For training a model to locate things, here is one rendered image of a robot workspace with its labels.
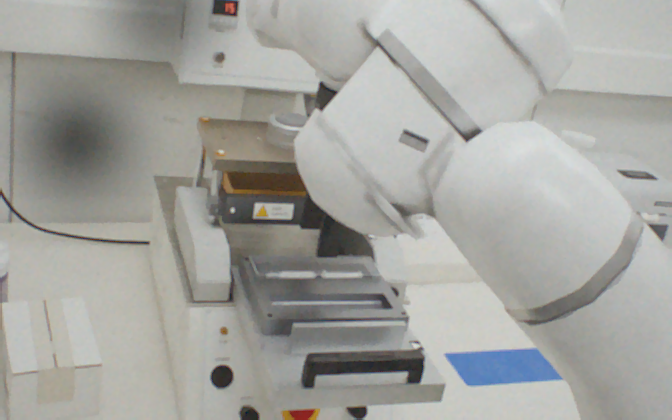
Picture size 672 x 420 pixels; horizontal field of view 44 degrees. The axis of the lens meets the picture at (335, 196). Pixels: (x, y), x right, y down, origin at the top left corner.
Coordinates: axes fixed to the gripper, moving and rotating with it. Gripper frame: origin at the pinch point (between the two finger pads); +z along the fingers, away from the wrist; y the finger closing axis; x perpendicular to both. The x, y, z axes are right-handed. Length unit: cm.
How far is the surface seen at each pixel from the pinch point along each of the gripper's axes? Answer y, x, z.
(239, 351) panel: 1.6, -9.4, 19.9
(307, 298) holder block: 6.9, -2.6, 7.7
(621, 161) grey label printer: -59, 97, 11
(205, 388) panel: 3.8, -14.2, 24.5
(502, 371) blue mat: -6, 42, 32
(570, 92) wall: -72, 87, -2
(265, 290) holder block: 6.0, -8.4, 7.0
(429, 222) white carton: -48, 43, 23
